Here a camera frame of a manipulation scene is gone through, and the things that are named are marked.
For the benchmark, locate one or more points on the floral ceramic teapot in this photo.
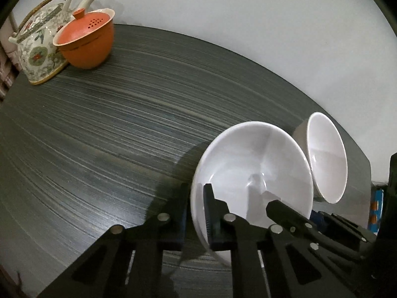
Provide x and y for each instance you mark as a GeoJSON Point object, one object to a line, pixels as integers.
{"type": "Point", "coordinates": [37, 52]}

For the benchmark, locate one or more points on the white bowl with pink base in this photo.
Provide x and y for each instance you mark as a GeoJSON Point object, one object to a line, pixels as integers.
{"type": "Point", "coordinates": [248, 155]}

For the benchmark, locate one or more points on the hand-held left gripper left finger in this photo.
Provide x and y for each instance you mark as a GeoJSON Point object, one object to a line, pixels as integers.
{"type": "Point", "coordinates": [182, 223]}

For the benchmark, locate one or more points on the blue box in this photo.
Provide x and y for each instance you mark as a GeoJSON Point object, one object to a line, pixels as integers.
{"type": "Point", "coordinates": [377, 208]}

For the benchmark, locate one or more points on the orange lidded tea bowl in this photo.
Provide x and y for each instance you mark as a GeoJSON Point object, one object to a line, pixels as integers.
{"type": "Point", "coordinates": [90, 46]}

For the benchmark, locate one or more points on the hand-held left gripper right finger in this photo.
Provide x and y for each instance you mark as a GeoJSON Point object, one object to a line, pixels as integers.
{"type": "Point", "coordinates": [208, 215]}

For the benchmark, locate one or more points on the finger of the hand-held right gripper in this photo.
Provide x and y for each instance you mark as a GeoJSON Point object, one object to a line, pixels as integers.
{"type": "Point", "coordinates": [285, 215]}
{"type": "Point", "coordinates": [344, 226]}

